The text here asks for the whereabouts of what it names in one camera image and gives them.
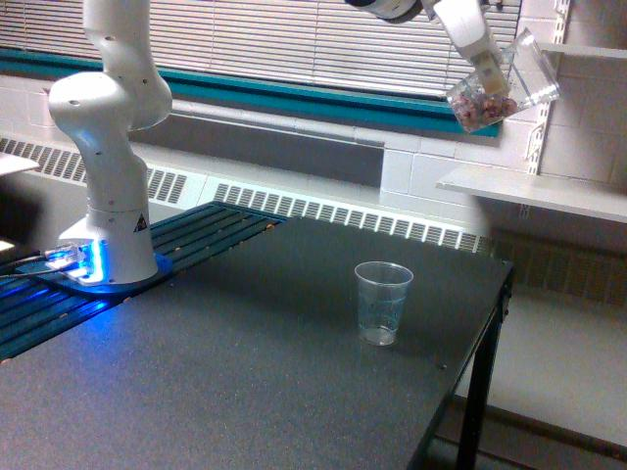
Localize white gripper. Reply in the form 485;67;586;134
423;0;507;95

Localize clear cup with candy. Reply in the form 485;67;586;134
447;29;560;133

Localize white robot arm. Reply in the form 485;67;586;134
47;1;172;288

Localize white window blinds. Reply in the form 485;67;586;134
0;0;521;102

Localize clear plastic cup on table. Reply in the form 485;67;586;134
354;260;413;347

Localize black table leg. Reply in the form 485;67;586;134
456;270;514;469

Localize white baseboard radiator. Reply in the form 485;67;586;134
0;136;496;256

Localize white object at left edge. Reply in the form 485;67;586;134
0;153;39;176

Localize white upper wall shelf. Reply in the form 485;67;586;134
539;42;627;60

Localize white wall shelf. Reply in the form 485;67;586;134
539;42;627;60
436;166;626;223

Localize white shelf bracket rail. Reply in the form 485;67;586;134
524;0;570;175

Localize white lower wall shelf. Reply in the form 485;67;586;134
436;166;626;223

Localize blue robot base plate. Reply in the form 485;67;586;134
49;254;173;298

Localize black cable at base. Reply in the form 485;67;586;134
0;250;63;280

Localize teal slatted rail platform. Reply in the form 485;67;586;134
1;203;283;359

